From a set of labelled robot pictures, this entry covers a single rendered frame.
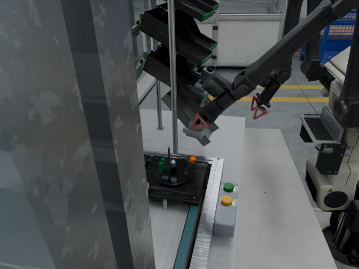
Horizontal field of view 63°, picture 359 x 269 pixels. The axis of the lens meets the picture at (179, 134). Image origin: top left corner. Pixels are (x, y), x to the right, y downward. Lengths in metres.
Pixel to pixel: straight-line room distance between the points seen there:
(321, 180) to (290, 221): 0.39
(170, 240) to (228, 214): 0.21
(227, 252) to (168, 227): 0.22
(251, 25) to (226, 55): 0.58
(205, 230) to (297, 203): 0.44
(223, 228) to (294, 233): 0.28
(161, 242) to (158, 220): 0.09
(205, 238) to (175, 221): 0.15
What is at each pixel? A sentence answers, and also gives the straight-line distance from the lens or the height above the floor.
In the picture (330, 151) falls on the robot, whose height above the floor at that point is 1.01.
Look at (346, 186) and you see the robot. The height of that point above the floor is 0.81.
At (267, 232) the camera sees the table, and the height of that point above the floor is 0.86.
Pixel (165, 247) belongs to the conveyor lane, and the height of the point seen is 0.92.
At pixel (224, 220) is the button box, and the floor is 0.96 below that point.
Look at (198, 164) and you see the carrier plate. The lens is 1.22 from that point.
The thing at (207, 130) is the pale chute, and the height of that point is 1.01.
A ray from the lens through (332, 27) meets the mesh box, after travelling 5.13.
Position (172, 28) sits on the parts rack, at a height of 1.49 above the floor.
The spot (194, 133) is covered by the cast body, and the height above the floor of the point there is 1.11.
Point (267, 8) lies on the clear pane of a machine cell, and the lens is 5.02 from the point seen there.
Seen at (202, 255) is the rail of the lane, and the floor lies 0.96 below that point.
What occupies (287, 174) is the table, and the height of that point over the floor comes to 0.86.
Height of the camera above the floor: 1.71
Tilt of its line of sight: 32 degrees down
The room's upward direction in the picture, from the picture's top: 1 degrees counter-clockwise
